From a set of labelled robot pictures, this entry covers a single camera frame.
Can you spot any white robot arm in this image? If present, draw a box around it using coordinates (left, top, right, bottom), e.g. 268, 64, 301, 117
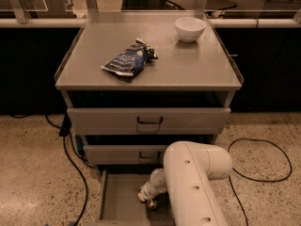
137, 141, 233, 226

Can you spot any grey drawer cabinet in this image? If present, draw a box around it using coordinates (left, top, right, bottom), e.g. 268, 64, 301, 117
54, 10, 245, 226

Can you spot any grey middle drawer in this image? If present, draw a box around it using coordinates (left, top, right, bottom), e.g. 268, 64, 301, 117
84, 145, 167, 165

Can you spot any grey drawer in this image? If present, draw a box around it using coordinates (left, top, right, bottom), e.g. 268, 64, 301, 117
87, 166, 175, 226
84, 145, 167, 165
68, 107, 230, 136

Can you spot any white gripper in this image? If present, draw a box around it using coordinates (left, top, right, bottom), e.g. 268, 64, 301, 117
137, 182, 160, 202

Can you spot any black cable right floor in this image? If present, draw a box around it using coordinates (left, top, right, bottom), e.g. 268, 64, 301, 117
227, 137, 293, 226

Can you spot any blue chip bag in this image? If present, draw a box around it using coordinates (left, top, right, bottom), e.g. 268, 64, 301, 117
102, 39, 158, 77

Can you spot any black cable left floor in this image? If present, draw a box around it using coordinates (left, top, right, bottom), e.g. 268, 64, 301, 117
8, 112, 96, 226

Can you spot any grey top drawer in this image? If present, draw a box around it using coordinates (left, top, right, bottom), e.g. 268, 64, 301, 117
68, 107, 230, 136

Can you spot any black cable floor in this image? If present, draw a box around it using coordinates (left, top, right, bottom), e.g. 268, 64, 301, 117
8, 112, 96, 226
227, 137, 293, 226

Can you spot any black power adapter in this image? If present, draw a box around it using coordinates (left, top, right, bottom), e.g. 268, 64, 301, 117
59, 114, 71, 137

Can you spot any white ceramic bowl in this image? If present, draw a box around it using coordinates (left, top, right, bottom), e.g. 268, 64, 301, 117
175, 17, 206, 42

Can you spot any grey bottom drawer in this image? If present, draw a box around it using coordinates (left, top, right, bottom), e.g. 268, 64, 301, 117
87, 166, 175, 226

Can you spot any white horizontal rail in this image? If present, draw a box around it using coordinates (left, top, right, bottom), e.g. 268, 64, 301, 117
0, 19, 301, 28

